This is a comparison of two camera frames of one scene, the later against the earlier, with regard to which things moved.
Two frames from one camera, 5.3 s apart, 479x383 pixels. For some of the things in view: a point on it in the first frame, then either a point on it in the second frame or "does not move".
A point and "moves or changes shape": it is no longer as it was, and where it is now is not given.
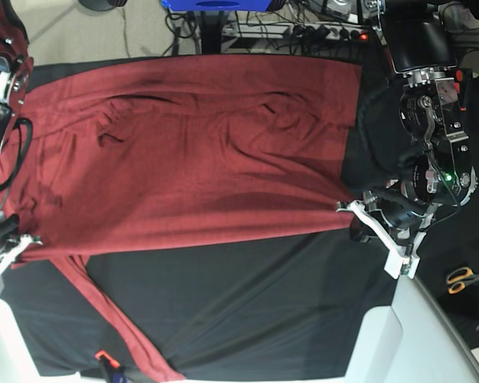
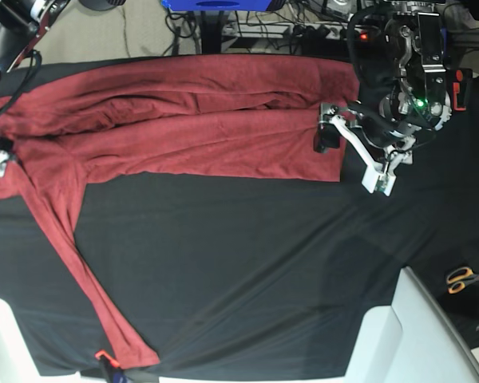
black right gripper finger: [359, 230] -> [326, 136]
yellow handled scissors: [460, 278] does not move
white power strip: [301, 30] does not move
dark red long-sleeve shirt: [115, 154] moves or changes shape
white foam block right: [413, 341] does not move
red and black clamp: [462, 82] does not move
